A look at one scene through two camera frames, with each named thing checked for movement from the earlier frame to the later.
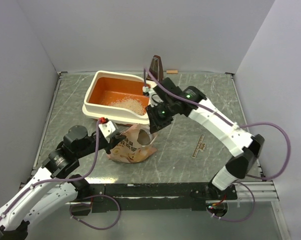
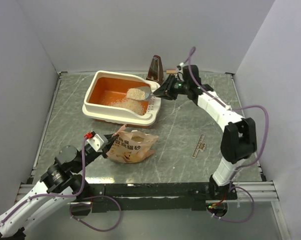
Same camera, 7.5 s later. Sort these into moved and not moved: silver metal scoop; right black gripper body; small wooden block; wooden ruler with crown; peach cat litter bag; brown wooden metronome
Moved: silver metal scoop; right black gripper body
Not moved: wooden ruler with crown; brown wooden metronome; small wooden block; peach cat litter bag
